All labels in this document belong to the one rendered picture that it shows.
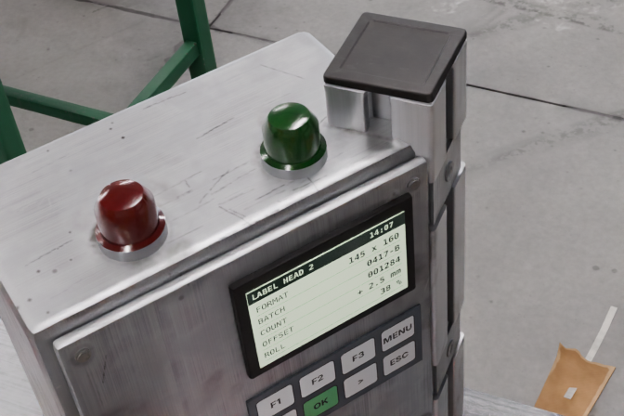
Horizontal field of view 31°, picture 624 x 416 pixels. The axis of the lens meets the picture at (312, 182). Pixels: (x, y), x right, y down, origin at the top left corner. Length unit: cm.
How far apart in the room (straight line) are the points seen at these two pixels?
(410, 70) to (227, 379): 14
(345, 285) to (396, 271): 3
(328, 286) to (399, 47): 10
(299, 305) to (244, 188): 5
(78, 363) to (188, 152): 10
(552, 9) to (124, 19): 117
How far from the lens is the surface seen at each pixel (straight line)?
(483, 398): 115
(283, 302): 43
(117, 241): 40
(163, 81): 260
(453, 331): 56
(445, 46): 44
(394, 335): 50
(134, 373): 42
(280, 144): 42
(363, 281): 45
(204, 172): 43
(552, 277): 236
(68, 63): 307
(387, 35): 45
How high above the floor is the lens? 177
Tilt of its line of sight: 43 degrees down
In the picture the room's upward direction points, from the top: 7 degrees counter-clockwise
